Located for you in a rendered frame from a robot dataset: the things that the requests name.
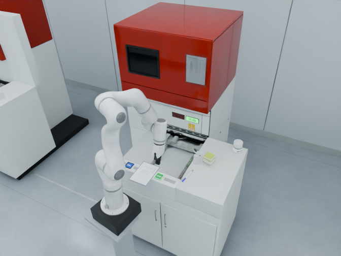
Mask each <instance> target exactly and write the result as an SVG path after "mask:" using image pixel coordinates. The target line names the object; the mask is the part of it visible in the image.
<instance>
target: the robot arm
mask: <svg viewBox="0 0 341 256"><path fill-rule="evenodd" d="M94 104H95V107H96V109H97V110H98V111H99V112H100V113H101V114H102V115H103V116H104V117H105V118H106V120H107V124H106V125H104V126H103V128H102V130H101V142H102V146H103V149H102V150H100V151H99V152H98V153H97V154H96V155H95V165H96V168H97V171H98V173H99V175H100V177H101V180H102V182H103V187H104V194H105V196H104V197H103V199H102V201H101V203H100V206H101V209H102V211H103V212H104V213H105V214H108V215H119V214H121V213H123V212H124V211H125V210H126V209H127V208H128V205H129V199H128V197H127V196H126V195H125V194H123V188H122V177H123V176H124V174H125V171H126V167H125V162H124V158H123V155H122V152H121V148H120V143H119V134H120V129H121V127H122V126H123V125H124V124H125V123H126V120H127V114H126V111H125V109H124V108H123V107H134V108H135V109H136V111H137V112H138V114H139V115H140V116H141V117H142V121H141V122H142V125H143V126H144V127H145V129H147V130H148V131H150V132H152V133H153V142H154V145H153V149H152V157H153V156H154V160H156V161H155V163H156V164H157V165H160V162H161V156H162V155H163V153H164V147H165V142H166V129H167V120H165V119H163V118H158V116H157V113H156V112H155V110H154V108H153V107H152V105H151V104H150V102H149V101H148V100H147V98H146V97H145V95H144V94H143V93H142V91H140V90H139V89H137V88H133V89H129V90H126V91H108V92H104V93H101V94H100V95H98V96H97V97H96V99H95V101H94Z"/></svg>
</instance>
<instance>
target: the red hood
mask: <svg viewBox="0 0 341 256"><path fill-rule="evenodd" d="M243 13H244V12H243V11H237V10H228V9H219V8H210V7H201V6H192V5H183V4H173V3H164V2H158V3H156V4H154V5H152V6H150V7H148V8H146V9H144V10H142V11H140V12H138V13H136V14H134V15H132V16H130V17H127V18H125V19H123V20H121V21H119V22H117V23H115V24H113V26H114V34H115V42H116V49H117V56H118V64H119V71H120V78H121V86H122V91H126V90H129V89H133V88H137V89H139V90H140V91H142V93H143V94H144V95H145V97H146V98H147V99H150V100H154V101H158V102H162V103H166V104H170V105H173V106H177V107H181V108H185V109H189V110H193V111H196V112H200V113H204V114H208V113H209V112H210V110H211V109H212V107H213V106H214V105H215V103H216V102H217V100H218V99H219V97H220V96H221V95H222V93H223V92H224V90H225V89H226V88H227V86H228V85H229V84H230V82H231V81H232V79H233V78H234V76H235V74H236V66H237V58H238V51H239V46H240V38H241V31H242V23H243V15H244V14H243Z"/></svg>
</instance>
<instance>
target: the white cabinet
mask: <svg viewBox="0 0 341 256"><path fill-rule="evenodd" d="M245 164H246V163H245ZM244 169H245V165H244V167H243V169H242V172H241V174H240V176H239V179H238V181H237V183H236V186H235V188H234V190H233V193H232V195H231V197H230V200H229V202H228V204H227V206H226V209H225V211H224V213H223V216H222V218H221V219H219V218H217V217H214V216H212V215H209V214H207V213H204V212H202V211H199V210H197V209H194V208H192V207H189V206H187V205H184V204H182V203H179V202H177V201H172V200H170V199H167V198H165V197H162V196H160V195H157V194H155V193H152V192H150V191H148V190H145V189H143V188H140V187H138V186H135V185H133V184H130V183H128V182H125V181H123V180H122V188H123V192H124V193H125V194H127V195H128V196H130V197H131V198H133V199H135V200H136V201H138V202H139V203H140V204H141V210H142V211H141V213H140V214H139V215H138V217H139V221H138V222H137V223H136V224H135V225H134V226H133V227H132V228H131V230H132V234H133V235H135V236H138V237H140V238H142V239H144V240H146V241H148V242H150V243H152V244H154V245H156V246H158V247H161V248H163V249H165V250H167V251H169V252H171V253H173V254H175V255H177V256H220V254H221V251H222V249H223V246H224V244H225V241H226V239H227V236H228V233H229V231H230V228H231V226H232V223H233V221H234V218H235V214H236V209H237V204H238V199H239V195H240V190H241V184H242V179H243V174H244Z"/></svg>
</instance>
